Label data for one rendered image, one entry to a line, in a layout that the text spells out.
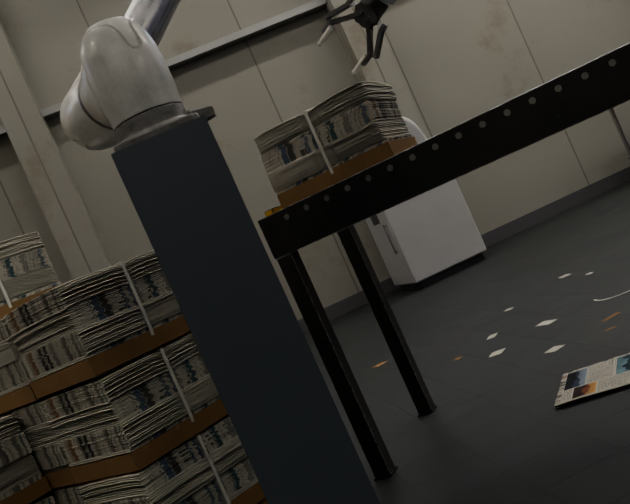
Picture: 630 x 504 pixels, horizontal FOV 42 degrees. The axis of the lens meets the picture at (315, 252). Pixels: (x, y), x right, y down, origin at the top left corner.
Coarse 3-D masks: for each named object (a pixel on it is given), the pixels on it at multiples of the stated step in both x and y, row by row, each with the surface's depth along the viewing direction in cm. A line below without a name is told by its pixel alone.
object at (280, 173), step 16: (272, 128) 236; (288, 128) 234; (256, 144) 239; (272, 144) 237; (288, 144) 235; (304, 144) 233; (272, 160) 238; (288, 160) 236; (304, 160) 233; (272, 176) 238; (288, 176) 236; (304, 176) 234
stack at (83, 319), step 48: (96, 288) 189; (144, 288) 198; (0, 336) 204; (48, 336) 190; (96, 336) 185; (192, 336) 204; (0, 384) 212; (96, 384) 184; (144, 384) 191; (192, 384) 199; (48, 432) 204; (96, 432) 189; (144, 432) 186; (96, 480) 198; (144, 480) 183; (192, 480) 192; (240, 480) 202
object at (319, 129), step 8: (312, 112) 231; (304, 120) 232; (312, 120) 231; (320, 120) 230; (304, 128) 232; (320, 128) 230; (312, 136) 232; (320, 136) 231; (312, 144) 232; (328, 144) 230; (312, 152) 232; (320, 152) 231; (328, 152) 230; (320, 160) 232; (328, 160) 231; (336, 160) 230; (320, 168) 232; (328, 168) 232
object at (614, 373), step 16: (592, 368) 237; (608, 368) 230; (624, 368) 224; (560, 384) 236; (576, 384) 229; (592, 384) 223; (608, 384) 217; (624, 384) 212; (560, 400) 221; (576, 400) 217
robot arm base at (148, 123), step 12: (156, 108) 163; (168, 108) 164; (180, 108) 167; (204, 108) 170; (132, 120) 162; (144, 120) 162; (156, 120) 162; (168, 120) 163; (180, 120) 162; (120, 132) 165; (132, 132) 163; (144, 132) 161; (156, 132) 161; (120, 144) 160; (132, 144) 160
